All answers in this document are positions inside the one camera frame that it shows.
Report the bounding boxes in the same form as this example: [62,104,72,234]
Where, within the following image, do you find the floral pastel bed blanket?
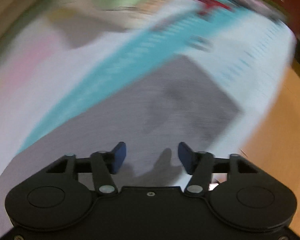
[0,0,298,238]

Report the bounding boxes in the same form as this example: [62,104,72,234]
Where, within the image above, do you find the grey speckled pants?
[0,10,241,191]

